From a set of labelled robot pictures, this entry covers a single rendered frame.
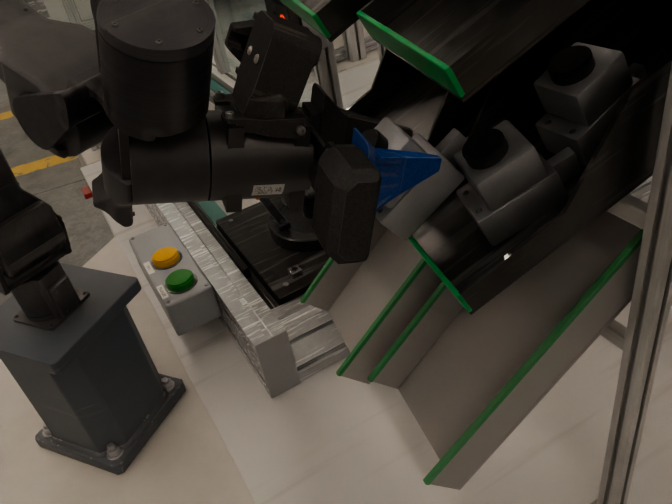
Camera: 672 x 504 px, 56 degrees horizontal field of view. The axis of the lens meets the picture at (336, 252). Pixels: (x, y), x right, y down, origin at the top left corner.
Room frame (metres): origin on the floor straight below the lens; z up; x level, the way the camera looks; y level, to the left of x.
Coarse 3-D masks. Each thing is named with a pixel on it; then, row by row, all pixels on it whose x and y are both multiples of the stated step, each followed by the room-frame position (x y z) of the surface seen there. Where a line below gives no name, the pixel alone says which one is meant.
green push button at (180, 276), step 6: (180, 270) 0.74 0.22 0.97; (186, 270) 0.73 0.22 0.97; (168, 276) 0.73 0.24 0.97; (174, 276) 0.73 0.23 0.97; (180, 276) 0.72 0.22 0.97; (186, 276) 0.72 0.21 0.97; (192, 276) 0.72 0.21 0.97; (168, 282) 0.71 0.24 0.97; (174, 282) 0.71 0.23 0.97; (180, 282) 0.71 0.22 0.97; (186, 282) 0.71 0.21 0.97; (192, 282) 0.71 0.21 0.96; (168, 288) 0.71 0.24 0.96; (174, 288) 0.70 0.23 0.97; (180, 288) 0.70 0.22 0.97; (186, 288) 0.70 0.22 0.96
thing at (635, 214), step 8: (624, 200) 0.35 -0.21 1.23; (632, 200) 0.35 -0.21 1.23; (640, 200) 0.35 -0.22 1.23; (616, 208) 0.36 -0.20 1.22; (624, 208) 0.35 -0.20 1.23; (632, 208) 0.34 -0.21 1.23; (640, 208) 0.34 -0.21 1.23; (624, 216) 0.35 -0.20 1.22; (632, 216) 0.34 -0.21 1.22; (640, 216) 0.34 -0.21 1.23; (640, 224) 0.34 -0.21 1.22
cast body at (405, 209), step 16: (384, 128) 0.40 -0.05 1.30; (400, 128) 0.40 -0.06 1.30; (384, 144) 0.38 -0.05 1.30; (400, 144) 0.37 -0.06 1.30; (416, 144) 0.38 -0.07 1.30; (448, 144) 0.40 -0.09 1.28; (448, 160) 0.40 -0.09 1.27; (432, 176) 0.38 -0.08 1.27; (448, 176) 0.38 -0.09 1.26; (416, 192) 0.37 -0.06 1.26; (432, 192) 0.38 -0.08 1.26; (448, 192) 0.38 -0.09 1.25; (384, 208) 0.38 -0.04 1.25; (400, 208) 0.37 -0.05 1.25; (416, 208) 0.37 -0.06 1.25; (432, 208) 0.38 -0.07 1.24; (384, 224) 0.37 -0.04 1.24; (400, 224) 0.37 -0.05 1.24; (416, 224) 0.37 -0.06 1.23
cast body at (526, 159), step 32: (512, 128) 0.39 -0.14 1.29; (480, 160) 0.36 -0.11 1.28; (512, 160) 0.36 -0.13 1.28; (544, 160) 0.38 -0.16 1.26; (576, 160) 0.38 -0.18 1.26; (480, 192) 0.36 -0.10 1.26; (512, 192) 0.36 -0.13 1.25; (544, 192) 0.36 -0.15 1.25; (480, 224) 0.36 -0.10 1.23; (512, 224) 0.36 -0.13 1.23
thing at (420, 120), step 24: (384, 72) 0.60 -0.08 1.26; (408, 72) 0.60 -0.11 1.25; (384, 96) 0.60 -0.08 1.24; (408, 96) 0.58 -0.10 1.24; (432, 96) 0.56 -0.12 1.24; (480, 96) 0.48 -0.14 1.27; (408, 120) 0.55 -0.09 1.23; (432, 120) 0.52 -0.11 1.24; (456, 120) 0.48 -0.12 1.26; (432, 144) 0.47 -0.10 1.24
